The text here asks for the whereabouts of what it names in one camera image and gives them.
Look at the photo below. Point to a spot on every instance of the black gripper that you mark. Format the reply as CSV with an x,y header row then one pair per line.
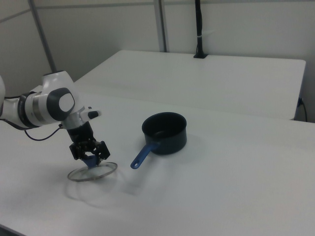
x,y
81,134

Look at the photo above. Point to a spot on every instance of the glass lid with blue knob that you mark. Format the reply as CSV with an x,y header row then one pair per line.
x,y
94,172

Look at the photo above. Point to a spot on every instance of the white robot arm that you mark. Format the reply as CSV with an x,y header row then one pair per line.
x,y
49,103

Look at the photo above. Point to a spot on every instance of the dark blue saucepan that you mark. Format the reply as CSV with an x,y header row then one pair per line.
x,y
169,142

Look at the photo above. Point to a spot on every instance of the grey partition post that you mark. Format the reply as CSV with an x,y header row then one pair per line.
x,y
162,27

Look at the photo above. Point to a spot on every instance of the black clamp pole mount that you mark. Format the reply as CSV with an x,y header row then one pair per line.
x,y
199,29

